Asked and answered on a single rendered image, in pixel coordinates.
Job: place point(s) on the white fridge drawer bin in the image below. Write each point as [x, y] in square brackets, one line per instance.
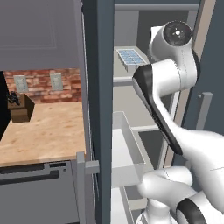
[128, 151]

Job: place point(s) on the grey wall cupboard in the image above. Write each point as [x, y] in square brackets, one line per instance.
[38, 32]

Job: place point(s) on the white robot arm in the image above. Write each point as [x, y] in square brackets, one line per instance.
[186, 73]

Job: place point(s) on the dark grey freezer door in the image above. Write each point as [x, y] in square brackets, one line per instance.
[99, 87]

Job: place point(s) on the brown wooden knife block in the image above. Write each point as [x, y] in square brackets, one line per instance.
[22, 109]

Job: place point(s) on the grey wall outlet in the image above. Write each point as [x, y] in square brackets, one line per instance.
[20, 83]
[56, 81]

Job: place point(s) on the dark grey fridge door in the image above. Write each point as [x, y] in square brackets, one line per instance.
[211, 58]

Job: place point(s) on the grey dishwasher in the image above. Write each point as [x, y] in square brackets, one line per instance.
[35, 195]

